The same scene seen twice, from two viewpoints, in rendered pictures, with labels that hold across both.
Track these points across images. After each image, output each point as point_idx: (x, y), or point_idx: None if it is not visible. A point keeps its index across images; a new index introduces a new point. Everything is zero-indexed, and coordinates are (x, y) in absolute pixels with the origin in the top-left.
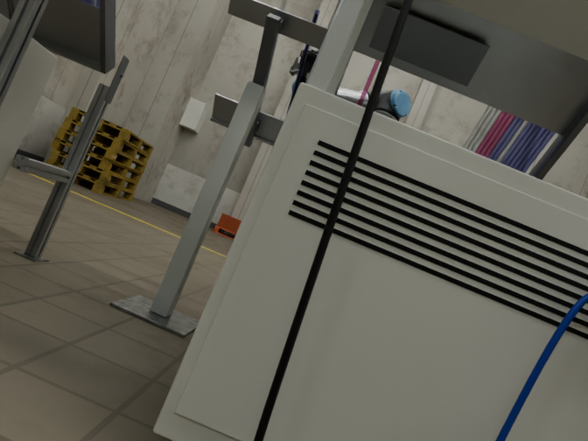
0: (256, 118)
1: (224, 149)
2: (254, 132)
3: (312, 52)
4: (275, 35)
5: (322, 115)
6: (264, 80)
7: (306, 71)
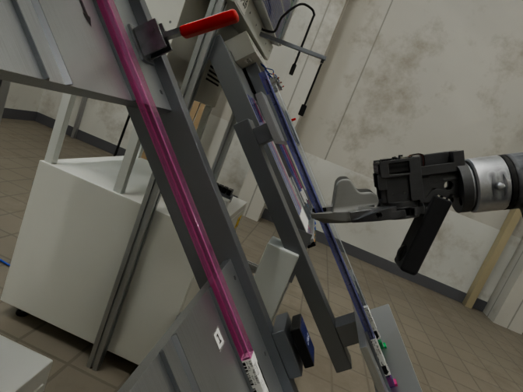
0: (315, 309)
1: None
2: (333, 341)
3: (415, 155)
4: (243, 150)
5: None
6: (278, 232)
7: (380, 203)
